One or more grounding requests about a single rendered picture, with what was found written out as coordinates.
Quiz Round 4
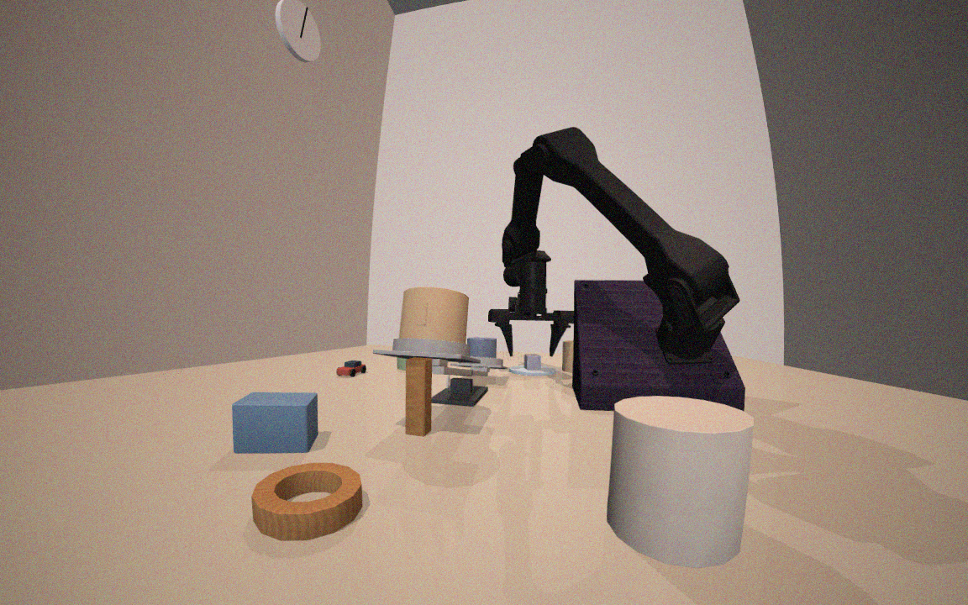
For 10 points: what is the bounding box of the blue box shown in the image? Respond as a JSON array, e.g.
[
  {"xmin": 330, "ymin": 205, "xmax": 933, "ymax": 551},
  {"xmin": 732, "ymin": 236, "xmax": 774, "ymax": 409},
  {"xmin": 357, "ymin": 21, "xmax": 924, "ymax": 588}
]
[{"xmin": 232, "ymin": 392, "xmax": 318, "ymax": 454}]

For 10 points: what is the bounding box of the orange ring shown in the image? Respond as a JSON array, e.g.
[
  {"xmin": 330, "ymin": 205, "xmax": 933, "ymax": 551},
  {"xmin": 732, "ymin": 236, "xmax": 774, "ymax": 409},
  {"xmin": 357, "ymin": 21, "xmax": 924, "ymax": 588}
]
[{"xmin": 251, "ymin": 462, "xmax": 363, "ymax": 541}]

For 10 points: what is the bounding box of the red toy car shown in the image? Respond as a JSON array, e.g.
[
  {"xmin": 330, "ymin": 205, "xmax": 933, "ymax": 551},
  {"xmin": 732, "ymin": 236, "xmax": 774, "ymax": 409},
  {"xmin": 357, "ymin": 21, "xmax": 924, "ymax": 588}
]
[{"xmin": 336, "ymin": 360, "xmax": 366, "ymax": 376}]

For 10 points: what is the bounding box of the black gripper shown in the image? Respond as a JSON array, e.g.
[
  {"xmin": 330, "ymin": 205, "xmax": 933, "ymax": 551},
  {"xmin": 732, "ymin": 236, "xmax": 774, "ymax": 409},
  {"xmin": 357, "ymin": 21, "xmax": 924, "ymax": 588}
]
[{"xmin": 488, "ymin": 283, "xmax": 574, "ymax": 357}]

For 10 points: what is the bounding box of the pale wooden balance beam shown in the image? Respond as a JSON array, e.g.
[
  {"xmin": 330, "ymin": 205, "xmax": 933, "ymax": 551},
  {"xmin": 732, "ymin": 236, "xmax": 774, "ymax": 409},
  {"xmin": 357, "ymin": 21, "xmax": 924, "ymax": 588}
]
[{"xmin": 373, "ymin": 338, "xmax": 508, "ymax": 407}]

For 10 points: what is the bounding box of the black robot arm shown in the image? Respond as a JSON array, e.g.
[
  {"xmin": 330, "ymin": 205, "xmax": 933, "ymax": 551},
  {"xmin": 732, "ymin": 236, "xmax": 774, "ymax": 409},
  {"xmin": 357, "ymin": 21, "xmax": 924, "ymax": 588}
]
[{"xmin": 502, "ymin": 127, "xmax": 740, "ymax": 365}]

